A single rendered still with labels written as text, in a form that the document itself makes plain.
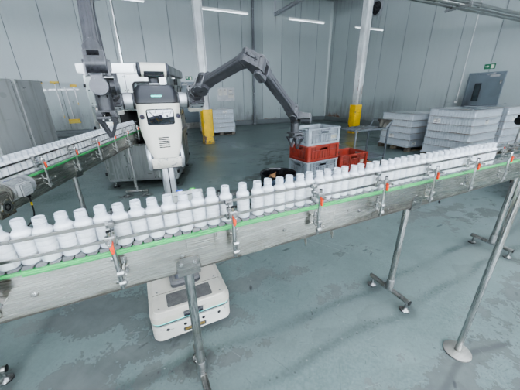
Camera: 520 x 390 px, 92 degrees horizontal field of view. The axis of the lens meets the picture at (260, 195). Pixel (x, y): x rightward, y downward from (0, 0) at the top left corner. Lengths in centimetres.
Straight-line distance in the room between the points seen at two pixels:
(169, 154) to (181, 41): 1192
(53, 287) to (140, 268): 28
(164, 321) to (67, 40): 1226
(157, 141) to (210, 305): 112
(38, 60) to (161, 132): 1193
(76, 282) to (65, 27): 1252
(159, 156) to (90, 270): 75
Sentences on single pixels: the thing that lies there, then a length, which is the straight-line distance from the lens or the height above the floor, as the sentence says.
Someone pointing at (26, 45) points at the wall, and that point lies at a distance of 1350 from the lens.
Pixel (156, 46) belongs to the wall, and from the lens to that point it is 1322.
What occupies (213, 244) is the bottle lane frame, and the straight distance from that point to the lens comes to 116.
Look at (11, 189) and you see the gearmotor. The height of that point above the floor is 100.
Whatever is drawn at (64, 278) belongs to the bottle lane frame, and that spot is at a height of 94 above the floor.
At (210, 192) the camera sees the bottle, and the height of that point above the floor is 116.
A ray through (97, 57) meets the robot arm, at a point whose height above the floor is 166.
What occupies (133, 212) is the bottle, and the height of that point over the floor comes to 113.
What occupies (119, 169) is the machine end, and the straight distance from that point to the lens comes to 507.
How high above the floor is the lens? 154
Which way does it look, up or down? 22 degrees down
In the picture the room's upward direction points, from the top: 1 degrees counter-clockwise
